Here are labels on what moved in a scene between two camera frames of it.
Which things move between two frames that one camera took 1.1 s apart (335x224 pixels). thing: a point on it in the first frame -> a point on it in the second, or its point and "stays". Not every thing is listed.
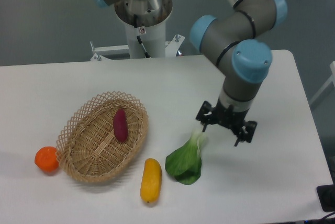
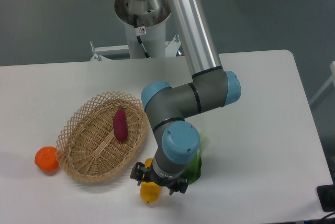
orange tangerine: [45, 159] stays
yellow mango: [151, 180] stays
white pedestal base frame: [100, 53] stays
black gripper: [227, 117] -> [139, 172]
